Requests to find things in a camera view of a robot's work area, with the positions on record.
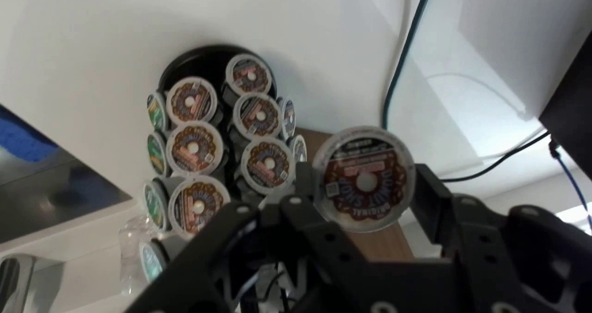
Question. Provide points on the black coffee pod rack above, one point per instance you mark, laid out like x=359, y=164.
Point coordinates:
x=203, y=63

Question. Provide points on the wooden board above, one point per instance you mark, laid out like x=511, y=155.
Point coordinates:
x=384, y=243

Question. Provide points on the stainless steel sink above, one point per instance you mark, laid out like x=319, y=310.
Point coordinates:
x=55, y=197

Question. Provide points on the coffee pod with blue lid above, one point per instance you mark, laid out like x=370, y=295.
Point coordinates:
x=287, y=117
x=299, y=149

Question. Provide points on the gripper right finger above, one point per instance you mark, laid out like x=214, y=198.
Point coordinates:
x=499, y=253

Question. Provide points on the coffee pod with doughnut lid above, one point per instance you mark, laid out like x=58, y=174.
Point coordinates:
x=258, y=115
x=198, y=204
x=249, y=75
x=194, y=147
x=268, y=165
x=191, y=101
x=365, y=179

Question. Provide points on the coffee pod with green lid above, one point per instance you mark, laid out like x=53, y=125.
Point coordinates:
x=156, y=112
x=154, y=205
x=150, y=260
x=157, y=154

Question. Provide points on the black appliance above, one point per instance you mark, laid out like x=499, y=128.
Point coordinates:
x=573, y=114

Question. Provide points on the clear plastic bottle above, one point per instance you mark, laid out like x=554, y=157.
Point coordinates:
x=132, y=253

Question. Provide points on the blue sponge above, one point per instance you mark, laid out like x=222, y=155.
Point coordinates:
x=21, y=139

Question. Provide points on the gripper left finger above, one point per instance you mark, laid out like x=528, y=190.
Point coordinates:
x=203, y=253

